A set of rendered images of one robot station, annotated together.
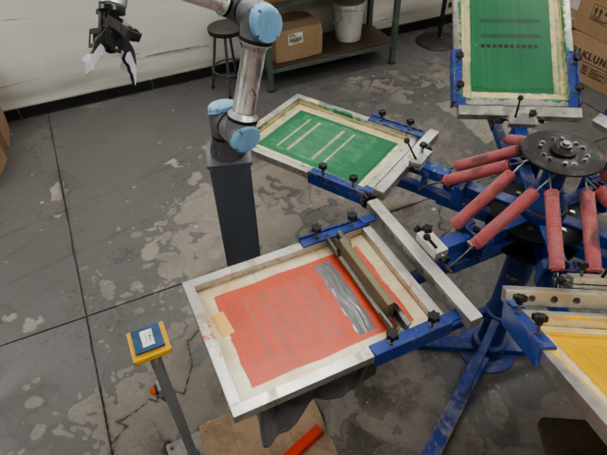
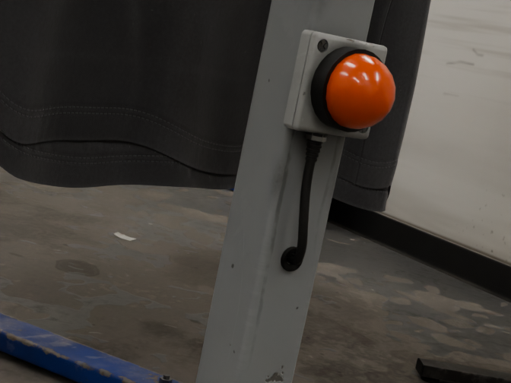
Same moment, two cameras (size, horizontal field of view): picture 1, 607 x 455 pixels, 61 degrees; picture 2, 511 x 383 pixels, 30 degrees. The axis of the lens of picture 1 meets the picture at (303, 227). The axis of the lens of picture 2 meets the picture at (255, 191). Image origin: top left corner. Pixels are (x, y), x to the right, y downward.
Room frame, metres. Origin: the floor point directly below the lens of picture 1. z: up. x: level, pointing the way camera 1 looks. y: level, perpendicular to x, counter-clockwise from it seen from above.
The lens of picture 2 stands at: (1.15, 1.05, 0.67)
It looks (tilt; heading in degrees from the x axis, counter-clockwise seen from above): 9 degrees down; 258
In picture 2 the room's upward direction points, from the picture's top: 11 degrees clockwise
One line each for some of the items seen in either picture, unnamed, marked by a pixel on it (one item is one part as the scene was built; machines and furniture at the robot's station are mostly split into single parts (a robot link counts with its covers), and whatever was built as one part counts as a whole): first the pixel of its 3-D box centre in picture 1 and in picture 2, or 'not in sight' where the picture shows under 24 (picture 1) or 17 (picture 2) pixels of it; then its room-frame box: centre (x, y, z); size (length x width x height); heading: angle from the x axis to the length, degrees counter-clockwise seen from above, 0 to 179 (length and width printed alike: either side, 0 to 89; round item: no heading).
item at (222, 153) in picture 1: (227, 142); not in sight; (1.80, 0.31, 1.25); 0.15 x 0.15 x 0.10
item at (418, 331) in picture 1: (410, 338); not in sight; (0.99, -0.35, 0.98); 0.30 x 0.05 x 0.07; 114
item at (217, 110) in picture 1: (224, 117); not in sight; (1.79, 0.30, 1.37); 0.13 x 0.12 x 0.14; 32
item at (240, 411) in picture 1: (311, 305); not in sight; (1.15, -0.02, 0.97); 0.79 x 0.58 x 0.04; 114
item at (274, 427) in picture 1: (322, 392); not in sight; (0.94, -0.05, 0.74); 0.46 x 0.04 x 0.42; 114
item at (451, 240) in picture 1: (442, 247); not in sight; (1.37, -0.53, 1.02); 0.17 x 0.06 x 0.05; 114
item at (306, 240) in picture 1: (334, 236); not in sight; (1.50, -0.13, 0.98); 0.30 x 0.05 x 0.07; 114
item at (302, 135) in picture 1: (352, 135); not in sight; (2.11, -0.25, 1.05); 1.08 x 0.61 x 0.23; 54
